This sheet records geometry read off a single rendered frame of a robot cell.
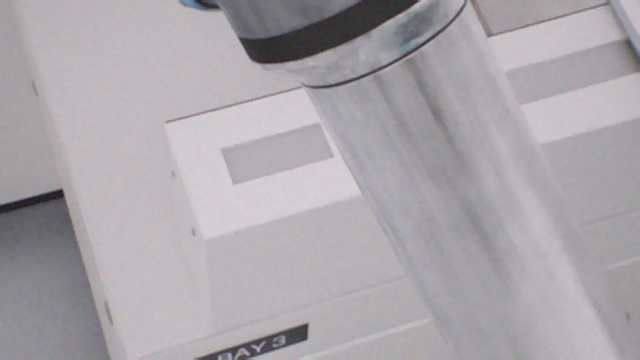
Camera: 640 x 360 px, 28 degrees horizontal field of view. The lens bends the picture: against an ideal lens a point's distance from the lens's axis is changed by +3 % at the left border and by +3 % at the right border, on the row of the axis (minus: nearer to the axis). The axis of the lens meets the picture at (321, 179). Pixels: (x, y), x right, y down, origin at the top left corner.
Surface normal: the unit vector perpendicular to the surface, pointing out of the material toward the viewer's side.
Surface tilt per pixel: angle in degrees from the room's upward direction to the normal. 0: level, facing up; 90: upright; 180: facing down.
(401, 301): 90
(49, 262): 0
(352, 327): 90
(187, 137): 0
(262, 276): 90
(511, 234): 49
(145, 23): 0
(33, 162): 90
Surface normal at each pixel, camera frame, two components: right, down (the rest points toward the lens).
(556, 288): 0.45, 0.15
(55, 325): 0.04, -0.53
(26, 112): 0.33, 0.80
